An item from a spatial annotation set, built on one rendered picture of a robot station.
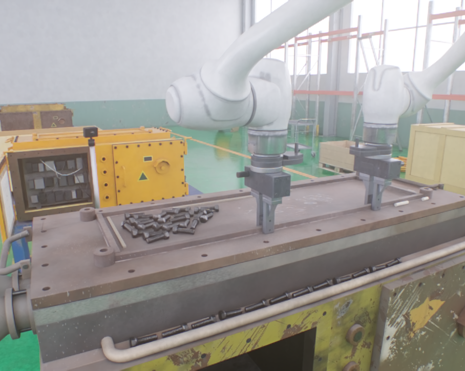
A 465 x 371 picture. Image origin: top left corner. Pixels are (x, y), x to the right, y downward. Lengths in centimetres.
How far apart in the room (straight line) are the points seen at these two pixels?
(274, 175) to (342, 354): 50
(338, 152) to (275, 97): 701
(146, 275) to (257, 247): 25
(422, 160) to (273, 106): 579
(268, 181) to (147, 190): 271
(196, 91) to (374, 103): 53
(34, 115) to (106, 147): 587
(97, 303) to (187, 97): 41
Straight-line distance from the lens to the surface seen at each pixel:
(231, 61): 67
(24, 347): 303
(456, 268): 124
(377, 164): 108
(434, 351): 135
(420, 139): 651
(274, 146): 82
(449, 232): 135
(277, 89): 80
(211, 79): 69
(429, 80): 118
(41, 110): 919
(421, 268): 114
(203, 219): 96
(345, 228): 97
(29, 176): 355
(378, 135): 106
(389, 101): 105
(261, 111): 78
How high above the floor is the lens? 171
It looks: 15 degrees down
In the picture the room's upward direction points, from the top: straight up
